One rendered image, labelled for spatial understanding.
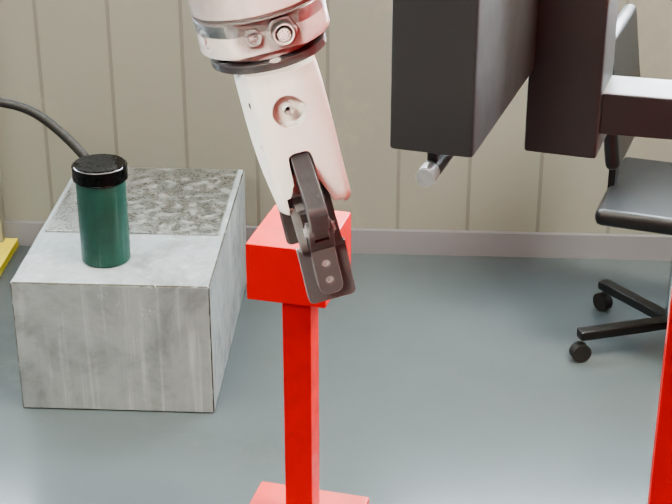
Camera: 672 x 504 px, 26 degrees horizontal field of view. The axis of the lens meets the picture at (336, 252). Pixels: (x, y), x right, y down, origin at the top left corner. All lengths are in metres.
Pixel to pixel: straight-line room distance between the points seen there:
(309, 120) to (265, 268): 1.91
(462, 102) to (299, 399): 1.17
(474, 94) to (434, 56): 0.07
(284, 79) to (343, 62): 3.52
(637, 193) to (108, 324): 1.43
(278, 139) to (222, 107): 3.60
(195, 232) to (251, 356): 0.40
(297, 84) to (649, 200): 3.04
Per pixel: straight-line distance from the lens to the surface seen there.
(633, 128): 2.40
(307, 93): 0.90
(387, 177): 4.54
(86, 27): 4.49
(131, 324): 3.69
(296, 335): 2.94
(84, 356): 3.76
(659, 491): 2.05
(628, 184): 4.00
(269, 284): 2.82
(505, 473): 3.57
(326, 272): 0.94
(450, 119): 1.99
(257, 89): 0.90
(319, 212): 0.89
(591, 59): 2.36
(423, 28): 1.96
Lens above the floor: 1.97
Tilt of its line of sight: 25 degrees down
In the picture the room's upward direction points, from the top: straight up
